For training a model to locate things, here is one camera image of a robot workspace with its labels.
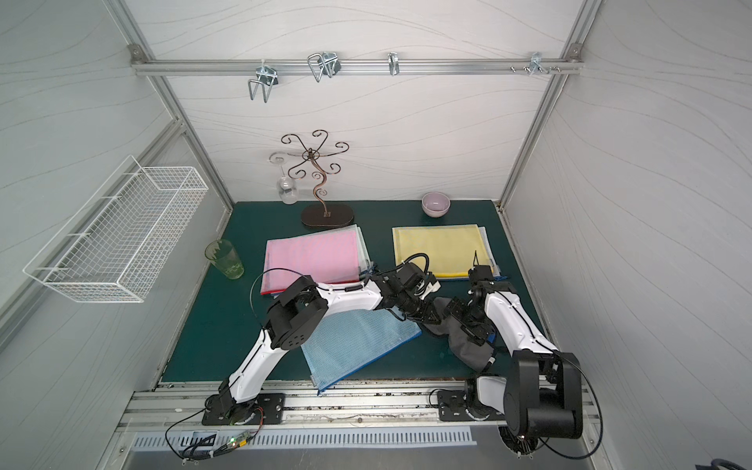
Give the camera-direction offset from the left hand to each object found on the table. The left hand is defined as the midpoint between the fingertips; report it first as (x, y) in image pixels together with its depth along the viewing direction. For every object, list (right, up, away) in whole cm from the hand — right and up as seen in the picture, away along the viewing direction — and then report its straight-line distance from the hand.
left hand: (442, 326), depth 84 cm
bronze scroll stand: (-38, +34, +31) cm, 59 cm away
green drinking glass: (-70, +20, +10) cm, 74 cm away
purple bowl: (+4, +39, +35) cm, 52 cm away
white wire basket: (-81, +24, -15) cm, 86 cm away
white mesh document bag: (+22, +25, +26) cm, 42 cm away
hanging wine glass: (-50, +43, +12) cm, 67 cm away
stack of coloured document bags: (-23, +15, +17) cm, 33 cm away
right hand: (+5, 0, +1) cm, 5 cm away
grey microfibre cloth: (+9, -7, -4) cm, 12 cm away
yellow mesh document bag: (+5, +20, +21) cm, 30 cm away
